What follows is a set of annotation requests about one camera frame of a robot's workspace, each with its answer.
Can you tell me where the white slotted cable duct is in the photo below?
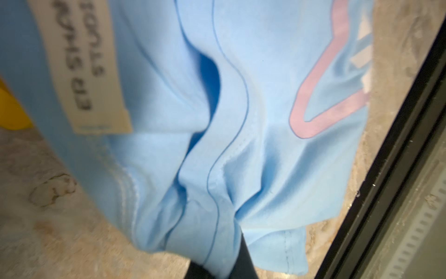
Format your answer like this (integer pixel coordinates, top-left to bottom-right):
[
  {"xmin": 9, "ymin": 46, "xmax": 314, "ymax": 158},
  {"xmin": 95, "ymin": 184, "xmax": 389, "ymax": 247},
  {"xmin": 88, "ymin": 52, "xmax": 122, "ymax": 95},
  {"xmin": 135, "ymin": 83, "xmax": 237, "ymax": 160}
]
[{"xmin": 381, "ymin": 171, "xmax": 446, "ymax": 279}]

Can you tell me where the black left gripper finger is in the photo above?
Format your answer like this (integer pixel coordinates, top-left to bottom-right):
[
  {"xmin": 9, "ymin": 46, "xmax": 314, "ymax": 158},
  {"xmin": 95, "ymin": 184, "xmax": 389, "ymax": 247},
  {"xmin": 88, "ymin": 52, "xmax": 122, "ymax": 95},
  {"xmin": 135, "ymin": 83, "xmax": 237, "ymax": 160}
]
[{"xmin": 184, "ymin": 236, "xmax": 259, "ymax": 279}]

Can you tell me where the yellow t-shirt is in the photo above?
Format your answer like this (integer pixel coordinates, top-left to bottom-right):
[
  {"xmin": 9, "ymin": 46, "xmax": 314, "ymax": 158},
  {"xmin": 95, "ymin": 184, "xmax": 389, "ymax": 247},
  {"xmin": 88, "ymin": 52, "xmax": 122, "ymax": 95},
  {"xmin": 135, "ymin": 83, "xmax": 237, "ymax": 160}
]
[{"xmin": 1, "ymin": 80, "xmax": 33, "ymax": 130}]

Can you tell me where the light blue t-shirt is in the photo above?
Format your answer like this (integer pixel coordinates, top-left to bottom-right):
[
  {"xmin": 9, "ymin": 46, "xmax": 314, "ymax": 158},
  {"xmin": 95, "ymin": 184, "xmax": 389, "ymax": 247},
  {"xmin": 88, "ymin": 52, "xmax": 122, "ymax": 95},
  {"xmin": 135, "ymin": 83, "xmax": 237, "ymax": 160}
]
[{"xmin": 1, "ymin": 1, "xmax": 374, "ymax": 279}]

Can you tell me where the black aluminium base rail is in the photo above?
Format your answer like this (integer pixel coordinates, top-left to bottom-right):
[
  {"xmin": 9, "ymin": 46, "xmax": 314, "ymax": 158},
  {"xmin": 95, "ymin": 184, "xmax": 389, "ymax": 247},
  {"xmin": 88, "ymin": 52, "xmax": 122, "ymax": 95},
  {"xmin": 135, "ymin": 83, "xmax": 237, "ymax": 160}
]
[{"xmin": 316, "ymin": 26, "xmax": 446, "ymax": 279}]

